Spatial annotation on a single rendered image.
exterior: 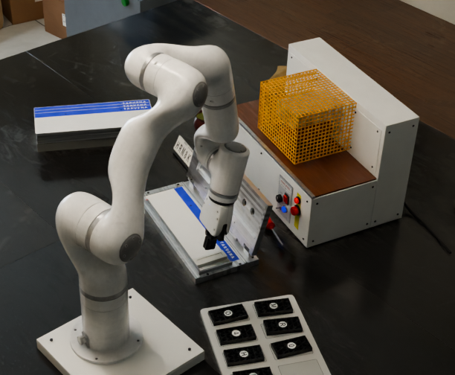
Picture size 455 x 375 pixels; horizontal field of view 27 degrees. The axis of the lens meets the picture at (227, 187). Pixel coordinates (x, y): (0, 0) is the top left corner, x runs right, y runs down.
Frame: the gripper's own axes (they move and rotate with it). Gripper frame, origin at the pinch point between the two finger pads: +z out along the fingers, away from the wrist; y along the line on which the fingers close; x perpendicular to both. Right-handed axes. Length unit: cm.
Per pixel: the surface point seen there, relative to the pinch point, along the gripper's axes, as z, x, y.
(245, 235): -0.9, 11.9, -0.3
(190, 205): 5.4, 7.9, -26.4
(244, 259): 4.6, 11.0, 3.7
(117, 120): -1, 0, -70
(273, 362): 8.7, -0.2, 41.7
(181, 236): 7.5, -1.0, -14.0
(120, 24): 1, 36, -156
